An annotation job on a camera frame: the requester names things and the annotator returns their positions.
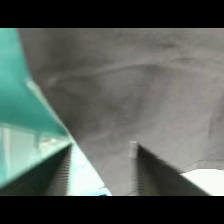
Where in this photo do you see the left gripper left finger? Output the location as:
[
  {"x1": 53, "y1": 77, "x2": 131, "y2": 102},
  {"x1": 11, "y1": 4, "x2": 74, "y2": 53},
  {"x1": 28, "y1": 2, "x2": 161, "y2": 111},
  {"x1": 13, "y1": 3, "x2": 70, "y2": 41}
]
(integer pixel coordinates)
[{"x1": 0, "y1": 143, "x2": 73, "y2": 197}]

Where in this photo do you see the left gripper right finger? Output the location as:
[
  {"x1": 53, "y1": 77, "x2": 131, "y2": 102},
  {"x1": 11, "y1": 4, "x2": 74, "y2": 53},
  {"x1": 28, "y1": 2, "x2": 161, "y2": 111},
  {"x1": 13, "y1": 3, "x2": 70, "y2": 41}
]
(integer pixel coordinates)
[{"x1": 128, "y1": 140, "x2": 212, "y2": 197}]

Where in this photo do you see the grey garment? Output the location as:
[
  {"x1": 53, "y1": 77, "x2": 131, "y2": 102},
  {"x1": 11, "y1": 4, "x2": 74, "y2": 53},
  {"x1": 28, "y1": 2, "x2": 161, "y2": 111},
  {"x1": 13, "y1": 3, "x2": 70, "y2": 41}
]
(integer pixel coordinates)
[{"x1": 17, "y1": 27, "x2": 224, "y2": 197}]

